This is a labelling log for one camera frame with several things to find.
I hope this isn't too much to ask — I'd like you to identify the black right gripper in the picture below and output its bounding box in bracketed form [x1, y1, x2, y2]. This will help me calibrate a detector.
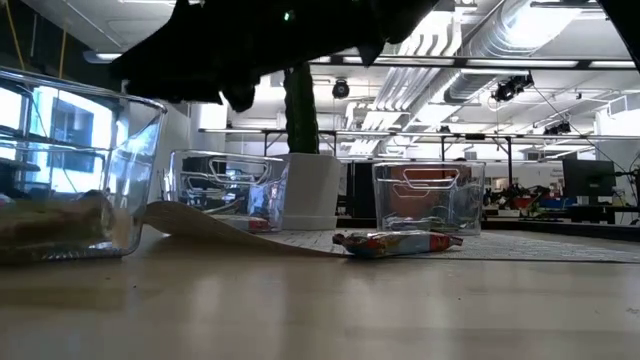
[111, 0, 386, 113]

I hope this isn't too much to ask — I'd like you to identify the clear plastic bin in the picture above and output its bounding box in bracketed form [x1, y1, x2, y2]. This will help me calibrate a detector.
[0, 66, 169, 264]
[372, 159, 487, 236]
[167, 148, 291, 235]

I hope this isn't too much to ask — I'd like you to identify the green cactus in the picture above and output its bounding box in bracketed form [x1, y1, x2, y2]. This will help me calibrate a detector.
[282, 60, 321, 155]

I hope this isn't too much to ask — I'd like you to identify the long ceiling light bar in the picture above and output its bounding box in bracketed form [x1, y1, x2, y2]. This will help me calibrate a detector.
[309, 55, 637, 70]
[82, 49, 124, 65]

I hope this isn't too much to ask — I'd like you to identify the white hexagonal plant pot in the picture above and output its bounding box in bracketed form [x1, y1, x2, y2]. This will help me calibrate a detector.
[280, 152, 344, 232]

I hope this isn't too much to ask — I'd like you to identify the grey woven placemat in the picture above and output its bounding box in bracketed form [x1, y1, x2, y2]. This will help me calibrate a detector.
[142, 200, 640, 265]

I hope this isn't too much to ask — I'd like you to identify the dark office monitor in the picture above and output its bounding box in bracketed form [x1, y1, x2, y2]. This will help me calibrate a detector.
[562, 158, 617, 199]

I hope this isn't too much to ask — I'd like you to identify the silver ventilation duct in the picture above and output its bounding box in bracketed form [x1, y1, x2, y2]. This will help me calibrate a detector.
[443, 0, 584, 104]

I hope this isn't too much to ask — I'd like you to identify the black ceiling camera cluster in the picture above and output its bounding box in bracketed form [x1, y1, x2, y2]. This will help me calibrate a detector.
[492, 72, 535, 104]

